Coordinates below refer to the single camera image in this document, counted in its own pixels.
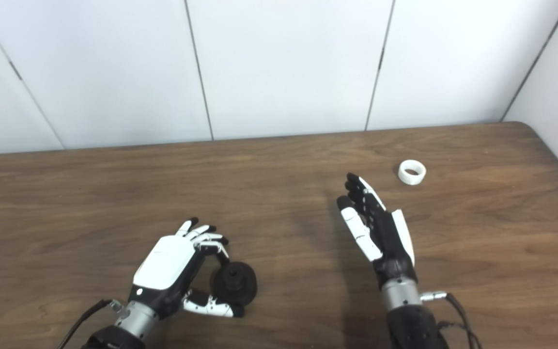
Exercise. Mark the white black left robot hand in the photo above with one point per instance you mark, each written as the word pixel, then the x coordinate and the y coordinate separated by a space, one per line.
pixel 167 261

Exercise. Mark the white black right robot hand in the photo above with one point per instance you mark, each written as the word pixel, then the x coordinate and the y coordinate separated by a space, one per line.
pixel 388 247

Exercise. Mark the round black part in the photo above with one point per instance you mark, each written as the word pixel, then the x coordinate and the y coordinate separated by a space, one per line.
pixel 240 286

